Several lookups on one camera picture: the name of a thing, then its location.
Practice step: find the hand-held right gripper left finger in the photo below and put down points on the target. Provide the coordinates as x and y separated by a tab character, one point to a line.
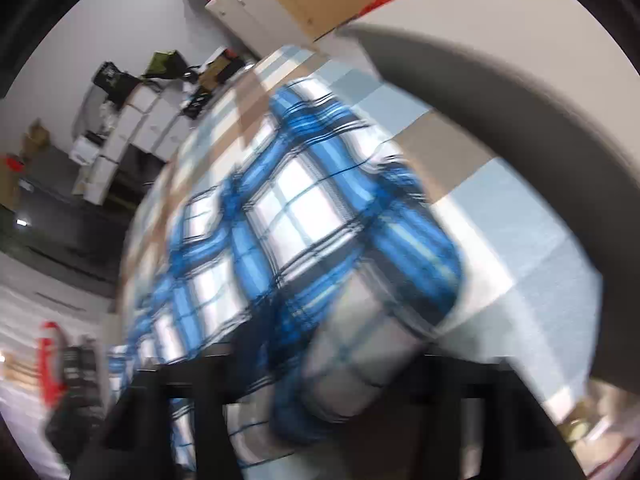
210	410

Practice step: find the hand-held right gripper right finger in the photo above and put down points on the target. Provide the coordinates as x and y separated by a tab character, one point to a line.
450	410

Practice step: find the blue white plaid shirt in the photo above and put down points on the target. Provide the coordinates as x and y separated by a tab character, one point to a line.
300	220

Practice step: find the checkered brown blue sheet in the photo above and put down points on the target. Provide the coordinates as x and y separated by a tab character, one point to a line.
510	260

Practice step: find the dark grey refrigerator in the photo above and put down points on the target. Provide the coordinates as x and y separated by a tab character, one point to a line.
65	225

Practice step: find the white desk with drawers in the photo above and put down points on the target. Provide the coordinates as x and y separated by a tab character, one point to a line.
135	125

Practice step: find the flat black box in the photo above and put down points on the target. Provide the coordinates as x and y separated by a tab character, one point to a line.
197	102

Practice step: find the small red box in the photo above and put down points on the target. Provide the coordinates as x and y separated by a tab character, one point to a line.
12	163

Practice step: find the open cardboard box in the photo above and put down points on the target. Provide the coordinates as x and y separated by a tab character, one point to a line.
35	140

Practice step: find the brown cardboard box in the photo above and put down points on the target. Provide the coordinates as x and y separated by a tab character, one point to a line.
217	70

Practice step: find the black printed bag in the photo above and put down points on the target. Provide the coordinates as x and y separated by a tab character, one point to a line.
112	80

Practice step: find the red plastic bag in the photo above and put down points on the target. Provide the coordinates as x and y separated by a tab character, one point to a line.
375	4

